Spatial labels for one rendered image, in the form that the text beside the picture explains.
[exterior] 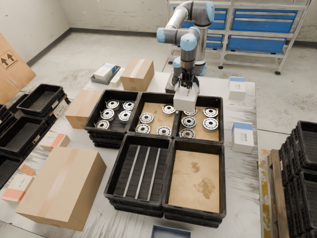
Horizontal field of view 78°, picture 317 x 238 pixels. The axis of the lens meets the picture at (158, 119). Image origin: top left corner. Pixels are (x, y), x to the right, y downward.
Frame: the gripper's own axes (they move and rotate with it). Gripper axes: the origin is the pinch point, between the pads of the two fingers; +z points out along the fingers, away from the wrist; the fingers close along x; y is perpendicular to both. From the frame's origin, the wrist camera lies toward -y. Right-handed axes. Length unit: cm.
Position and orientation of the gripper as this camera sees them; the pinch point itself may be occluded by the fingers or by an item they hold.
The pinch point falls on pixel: (187, 91)
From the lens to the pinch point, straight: 121.0
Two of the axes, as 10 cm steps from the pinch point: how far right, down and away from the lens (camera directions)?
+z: 0.8, 6.5, 7.6
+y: -2.8, 7.4, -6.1
